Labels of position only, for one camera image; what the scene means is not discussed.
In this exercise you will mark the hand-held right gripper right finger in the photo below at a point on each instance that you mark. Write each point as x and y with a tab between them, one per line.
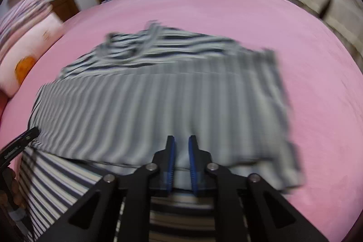
193	168

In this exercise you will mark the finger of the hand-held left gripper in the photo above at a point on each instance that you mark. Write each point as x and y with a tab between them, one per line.
29	135

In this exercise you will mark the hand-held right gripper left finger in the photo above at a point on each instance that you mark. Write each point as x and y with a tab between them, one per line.
170	168

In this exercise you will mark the black white striped shirt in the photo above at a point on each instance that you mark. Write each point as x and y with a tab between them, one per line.
158	106

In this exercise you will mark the person's left hand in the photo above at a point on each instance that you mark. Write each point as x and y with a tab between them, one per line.
12	188

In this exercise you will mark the pillow with orange print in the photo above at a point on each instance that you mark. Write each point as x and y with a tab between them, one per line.
28	43

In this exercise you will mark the pink frilled folded quilt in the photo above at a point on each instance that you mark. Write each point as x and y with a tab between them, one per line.
22	12

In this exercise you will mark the dark wooden headboard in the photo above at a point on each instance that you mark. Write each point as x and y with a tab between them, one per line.
63	6

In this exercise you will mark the pink fleece bed blanket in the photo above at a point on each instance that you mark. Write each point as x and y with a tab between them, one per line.
255	18

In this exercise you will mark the cream lace covered furniture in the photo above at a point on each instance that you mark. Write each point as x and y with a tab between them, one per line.
334	12

